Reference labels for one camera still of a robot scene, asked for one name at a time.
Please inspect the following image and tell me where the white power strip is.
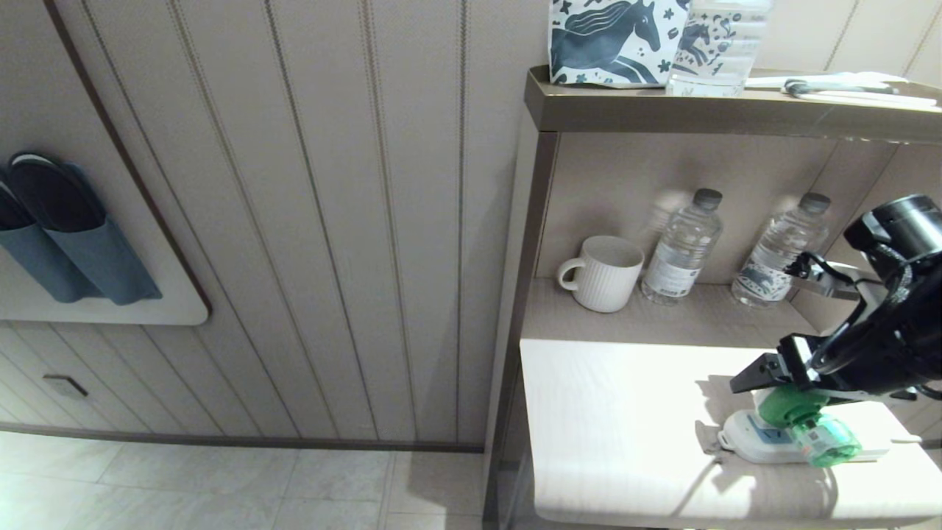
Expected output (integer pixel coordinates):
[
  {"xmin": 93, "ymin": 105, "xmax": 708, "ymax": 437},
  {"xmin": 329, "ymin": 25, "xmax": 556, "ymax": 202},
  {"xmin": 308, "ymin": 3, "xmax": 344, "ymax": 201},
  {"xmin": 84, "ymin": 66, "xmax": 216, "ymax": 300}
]
[{"xmin": 718, "ymin": 409, "xmax": 891, "ymax": 464}]

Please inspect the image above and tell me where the green mosquito repellent plug-in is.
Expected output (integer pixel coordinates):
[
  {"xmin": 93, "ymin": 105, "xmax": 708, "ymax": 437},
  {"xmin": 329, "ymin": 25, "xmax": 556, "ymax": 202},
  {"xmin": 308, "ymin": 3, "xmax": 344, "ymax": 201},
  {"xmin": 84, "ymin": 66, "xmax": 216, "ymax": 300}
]
[{"xmin": 757, "ymin": 386, "xmax": 862, "ymax": 468}]

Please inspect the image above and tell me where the clear bottle horse print label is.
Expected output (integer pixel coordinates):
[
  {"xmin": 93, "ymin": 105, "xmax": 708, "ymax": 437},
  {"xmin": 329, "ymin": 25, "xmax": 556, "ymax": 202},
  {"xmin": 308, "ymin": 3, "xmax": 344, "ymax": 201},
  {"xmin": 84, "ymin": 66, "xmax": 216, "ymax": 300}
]
[{"xmin": 732, "ymin": 192, "xmax": 832, "ymax": 308}]

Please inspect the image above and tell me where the clear bottle plain white label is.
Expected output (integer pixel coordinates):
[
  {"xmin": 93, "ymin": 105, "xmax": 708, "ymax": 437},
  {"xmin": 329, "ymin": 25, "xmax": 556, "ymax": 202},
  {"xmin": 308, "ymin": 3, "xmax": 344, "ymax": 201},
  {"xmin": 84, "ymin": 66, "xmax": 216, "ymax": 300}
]
[{"xmin": 642, "ymin": 188, "xmax": 725, "ymax": 305}]

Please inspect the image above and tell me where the white ribbed mug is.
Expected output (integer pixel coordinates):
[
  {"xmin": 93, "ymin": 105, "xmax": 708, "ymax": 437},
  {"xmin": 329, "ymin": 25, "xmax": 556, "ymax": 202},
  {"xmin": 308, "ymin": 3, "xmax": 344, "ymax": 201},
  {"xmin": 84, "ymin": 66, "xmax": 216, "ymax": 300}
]
[{"xmin": 557, "ymin": 236, "xmax": 645, "ymax": 313}]

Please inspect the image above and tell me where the papers and pen on shelf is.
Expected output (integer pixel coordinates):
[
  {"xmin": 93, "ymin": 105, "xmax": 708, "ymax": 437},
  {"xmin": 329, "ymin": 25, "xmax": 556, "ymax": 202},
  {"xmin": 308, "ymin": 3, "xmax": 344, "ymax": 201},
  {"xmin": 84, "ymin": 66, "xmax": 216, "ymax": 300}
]
[{"xmin": 745, "ymin": 71, "xmax": 941, "ymax": 108}]

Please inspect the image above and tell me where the beige brown shelf unit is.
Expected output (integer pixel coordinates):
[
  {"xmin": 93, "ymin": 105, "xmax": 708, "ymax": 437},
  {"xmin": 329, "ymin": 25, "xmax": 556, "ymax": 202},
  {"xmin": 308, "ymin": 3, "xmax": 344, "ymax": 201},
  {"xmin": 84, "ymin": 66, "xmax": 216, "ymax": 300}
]
[{"xmin": 482, "ymin": 63, "xmax": 942, "ymax": 530}]

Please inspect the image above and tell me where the large clear horse print bottle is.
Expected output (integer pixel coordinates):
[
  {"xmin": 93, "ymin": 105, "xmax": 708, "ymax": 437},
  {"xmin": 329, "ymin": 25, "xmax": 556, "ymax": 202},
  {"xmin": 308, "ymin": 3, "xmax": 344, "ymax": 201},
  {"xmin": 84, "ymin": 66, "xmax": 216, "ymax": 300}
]
[{"xmin": 666, "ymin": 0, "xmax": 773, "ymax": 98}]

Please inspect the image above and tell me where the horse print tissue box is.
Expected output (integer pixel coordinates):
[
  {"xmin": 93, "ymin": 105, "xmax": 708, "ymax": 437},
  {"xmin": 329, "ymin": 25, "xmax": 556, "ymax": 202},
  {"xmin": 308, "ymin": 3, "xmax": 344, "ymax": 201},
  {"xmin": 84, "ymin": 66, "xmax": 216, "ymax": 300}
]
[{"xmin": 548, "ymin": 0, "xmax": 693, "ymax": 89}]

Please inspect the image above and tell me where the brown baseboard strip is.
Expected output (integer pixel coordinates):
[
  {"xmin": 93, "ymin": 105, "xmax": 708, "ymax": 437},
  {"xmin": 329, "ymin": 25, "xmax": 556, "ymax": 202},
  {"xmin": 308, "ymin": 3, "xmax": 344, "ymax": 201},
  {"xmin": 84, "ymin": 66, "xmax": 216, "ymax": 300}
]
[{"xmin": 0, "ymin": 422, "xmax": 484, "ymax": 452}]

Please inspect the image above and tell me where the blue slipper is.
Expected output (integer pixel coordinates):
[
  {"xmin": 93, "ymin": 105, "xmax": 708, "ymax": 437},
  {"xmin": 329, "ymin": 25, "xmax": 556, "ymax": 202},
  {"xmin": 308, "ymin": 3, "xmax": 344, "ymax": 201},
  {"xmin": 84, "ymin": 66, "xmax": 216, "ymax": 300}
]
[
  {"xmin": 6, "ymin": 152, "xmax": 163, "ymax": 306},
  {"xmin": 0, "ymin": 168, "xmax": 100, "ymax": 304}
]

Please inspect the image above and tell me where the silver right camera bracket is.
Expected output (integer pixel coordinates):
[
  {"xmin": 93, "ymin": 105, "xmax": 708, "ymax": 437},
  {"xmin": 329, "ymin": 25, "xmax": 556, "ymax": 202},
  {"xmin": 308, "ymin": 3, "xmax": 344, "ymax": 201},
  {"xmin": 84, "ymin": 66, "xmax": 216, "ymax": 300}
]
[{"xmin": 784, "ymin": 252, "xmax": 884, "ymax": 303}]

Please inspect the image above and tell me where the grey wall socket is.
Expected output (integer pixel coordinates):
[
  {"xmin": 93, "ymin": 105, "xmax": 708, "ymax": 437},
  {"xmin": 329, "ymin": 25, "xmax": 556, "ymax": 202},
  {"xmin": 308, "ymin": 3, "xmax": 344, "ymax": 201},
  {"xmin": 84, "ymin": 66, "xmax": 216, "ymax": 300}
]
[{"xmin": 43, "ymin": 374, "xmax": 90, "ymax": 400}]

